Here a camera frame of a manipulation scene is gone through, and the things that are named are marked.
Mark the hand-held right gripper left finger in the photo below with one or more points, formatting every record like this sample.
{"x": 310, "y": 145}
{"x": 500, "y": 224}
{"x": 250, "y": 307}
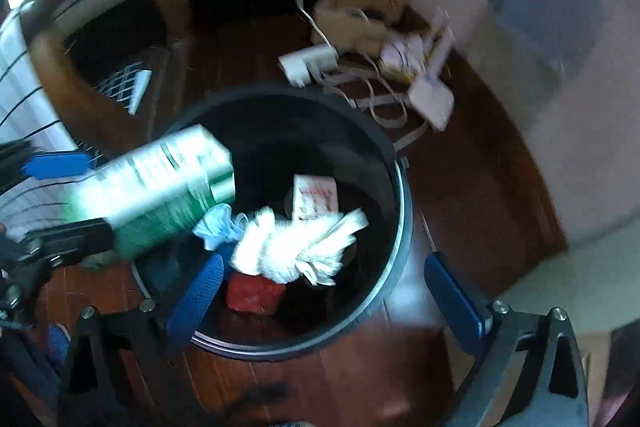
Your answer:
{"x": 195, "y": 302}

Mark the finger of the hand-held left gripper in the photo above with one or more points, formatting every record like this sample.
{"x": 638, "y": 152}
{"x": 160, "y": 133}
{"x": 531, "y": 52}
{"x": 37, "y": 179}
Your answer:
{"x": 57, "y": 165}
{"x": 75, "y": 237}

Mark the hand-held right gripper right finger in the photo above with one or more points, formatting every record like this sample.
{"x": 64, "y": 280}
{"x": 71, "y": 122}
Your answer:
{"x": 455, "y": 302}

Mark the red paper cup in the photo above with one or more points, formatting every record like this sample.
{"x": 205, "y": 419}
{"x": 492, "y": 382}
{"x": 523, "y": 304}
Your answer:
{"x": 252, "y": 294}

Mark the pale blue plastic bag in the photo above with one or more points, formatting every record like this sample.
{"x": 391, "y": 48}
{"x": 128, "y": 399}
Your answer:
{"x": 215, "y": 227}

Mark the green and white carton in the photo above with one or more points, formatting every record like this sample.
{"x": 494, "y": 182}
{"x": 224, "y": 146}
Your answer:
{"x": 150, "y": 187}

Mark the white tissue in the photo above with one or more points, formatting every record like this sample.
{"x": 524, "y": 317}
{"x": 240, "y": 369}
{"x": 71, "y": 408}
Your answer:
{"x": 290, "y": 252}

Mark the red and white small box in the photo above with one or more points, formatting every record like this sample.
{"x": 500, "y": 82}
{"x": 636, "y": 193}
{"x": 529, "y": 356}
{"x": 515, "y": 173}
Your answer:
{"x": 315, "y": 197}

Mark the black plastic bucket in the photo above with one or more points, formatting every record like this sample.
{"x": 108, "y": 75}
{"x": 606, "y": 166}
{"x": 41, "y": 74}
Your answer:
{"x": 320, "y": 147}

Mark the blue striped cloth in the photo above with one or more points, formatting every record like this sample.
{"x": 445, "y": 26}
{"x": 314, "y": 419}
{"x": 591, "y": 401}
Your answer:
{"x": 59, "y": 344}

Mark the brown wooden chair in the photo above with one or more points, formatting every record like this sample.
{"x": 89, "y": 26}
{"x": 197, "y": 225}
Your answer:
{"x": 55, "y": 72}

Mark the white checked tablecloth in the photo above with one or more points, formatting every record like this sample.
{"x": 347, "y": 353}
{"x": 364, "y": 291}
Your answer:
{"x": 20, "y": 72}

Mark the black appliance with knobs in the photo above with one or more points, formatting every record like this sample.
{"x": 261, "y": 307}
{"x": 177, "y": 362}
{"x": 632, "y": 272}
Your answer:
{"x": 620, "y": 372}

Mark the white router with antennas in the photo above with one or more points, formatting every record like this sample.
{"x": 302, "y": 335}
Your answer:
{"x": 432, "y": 97}

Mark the white paper sheets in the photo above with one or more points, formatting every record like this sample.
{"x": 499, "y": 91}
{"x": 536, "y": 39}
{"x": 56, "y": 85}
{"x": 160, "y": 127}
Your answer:
{"x": 400, "y": 52}

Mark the white power strip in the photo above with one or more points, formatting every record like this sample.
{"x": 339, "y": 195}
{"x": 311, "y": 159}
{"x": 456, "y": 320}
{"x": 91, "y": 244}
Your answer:
{"x": 310, "y": 57}

